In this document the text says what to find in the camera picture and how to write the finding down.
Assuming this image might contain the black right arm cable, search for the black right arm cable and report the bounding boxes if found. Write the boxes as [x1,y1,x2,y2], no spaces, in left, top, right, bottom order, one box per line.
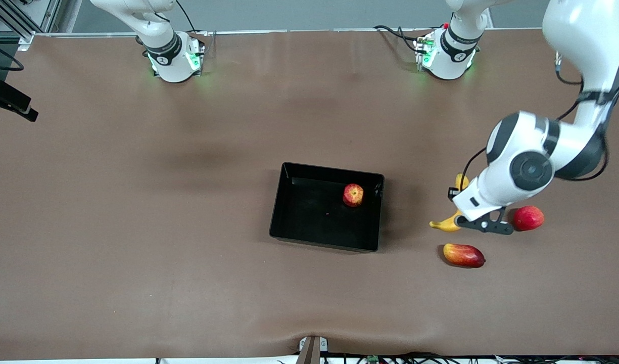
[0,40,25,72]

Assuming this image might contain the red yellow mango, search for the red yellow mango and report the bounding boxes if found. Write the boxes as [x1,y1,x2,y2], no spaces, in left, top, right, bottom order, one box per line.
[443,243,486,268]

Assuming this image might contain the red yellow apple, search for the red yellow apple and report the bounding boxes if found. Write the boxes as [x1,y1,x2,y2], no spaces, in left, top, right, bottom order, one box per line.
[343,183,365,208]

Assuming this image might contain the black cables at arm base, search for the black cables at arm base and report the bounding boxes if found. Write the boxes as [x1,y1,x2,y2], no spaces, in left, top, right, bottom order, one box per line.
[374,24,428,55]

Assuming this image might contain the yellow banana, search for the yellow banana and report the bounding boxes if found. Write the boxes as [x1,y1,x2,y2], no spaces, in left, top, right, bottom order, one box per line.
[430,173,470,233]

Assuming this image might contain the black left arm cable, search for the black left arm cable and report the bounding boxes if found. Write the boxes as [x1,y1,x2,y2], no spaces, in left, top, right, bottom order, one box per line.
[460,51,609,192]

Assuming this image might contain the pink red round fruit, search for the pink red round fruit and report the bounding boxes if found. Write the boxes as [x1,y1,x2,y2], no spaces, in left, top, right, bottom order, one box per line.
[513,205,545,232]

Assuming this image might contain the metal table edge clamp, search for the metal table edge clamp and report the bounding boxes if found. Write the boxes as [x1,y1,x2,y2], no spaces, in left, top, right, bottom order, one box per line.
[298,335,328,364]

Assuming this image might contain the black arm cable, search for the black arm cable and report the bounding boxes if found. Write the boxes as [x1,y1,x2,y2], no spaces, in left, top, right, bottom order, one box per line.
[460,51,609,192]
[0,40,25,72]

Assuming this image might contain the aluminium frame rail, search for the aluminium frame rail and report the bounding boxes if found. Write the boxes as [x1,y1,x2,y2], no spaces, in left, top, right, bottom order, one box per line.
[0,0,62,49]

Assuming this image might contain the brown table mat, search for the brown table mat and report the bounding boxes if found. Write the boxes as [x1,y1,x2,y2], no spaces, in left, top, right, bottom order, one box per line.
[0,28,619,360]

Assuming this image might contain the black plastic box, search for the black plastic box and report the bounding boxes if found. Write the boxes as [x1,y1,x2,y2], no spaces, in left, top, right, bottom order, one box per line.
[269,162,386,253]

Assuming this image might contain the thin black hanging cable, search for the thin black hanging cable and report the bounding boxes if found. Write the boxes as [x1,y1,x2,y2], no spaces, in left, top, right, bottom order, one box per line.
[175,0,197,32]

